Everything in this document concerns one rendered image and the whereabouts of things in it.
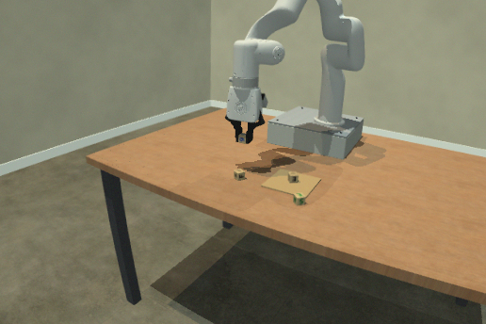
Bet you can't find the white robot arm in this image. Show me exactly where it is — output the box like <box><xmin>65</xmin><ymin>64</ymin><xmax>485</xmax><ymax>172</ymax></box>
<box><xmin>229</xmin><ymin>0</ymin><xmax>365</xmax><ymax>126</ymax></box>

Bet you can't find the beige block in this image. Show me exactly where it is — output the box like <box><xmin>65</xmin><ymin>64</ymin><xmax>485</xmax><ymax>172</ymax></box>
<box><xmin>288</xmin><ymin>171</ymin><xmax>299</xmax><ymax>183</ymax></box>
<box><xmin>238</xmin><ymin>133</ymin><xmax>246</xmax><ymax>144</ymax></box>
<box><xmin>293</xmin><ymin>192</ymin><xmax>306</xmax><ymax>206</ymax></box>
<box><xmin>234</xmin><ymin>169</ymin><xmax>245</xmax><ymax>181</ymax></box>

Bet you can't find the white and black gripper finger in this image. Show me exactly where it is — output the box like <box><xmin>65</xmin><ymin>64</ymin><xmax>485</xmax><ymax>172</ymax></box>
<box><xmin>225</xmin><ymin>116</ymin><xmax>242</xmax><ymax>142</ymax></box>
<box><xmin>246</xmin><ymin>111</ymin><xmax>265</xmax><ymax>144</ymax></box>

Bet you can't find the tan flat mat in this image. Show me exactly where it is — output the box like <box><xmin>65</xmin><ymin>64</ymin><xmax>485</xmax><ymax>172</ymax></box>
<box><xmin>261</xmin><ymin>169</ymin><xmax>321</xmax><ymax>198</ymax></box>

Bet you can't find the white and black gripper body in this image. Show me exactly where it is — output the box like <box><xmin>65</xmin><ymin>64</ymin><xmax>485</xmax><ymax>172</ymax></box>
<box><xmin>226</xmin><ymin>86</ymin><xmax>262</xmax><ymax>122</ymax></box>

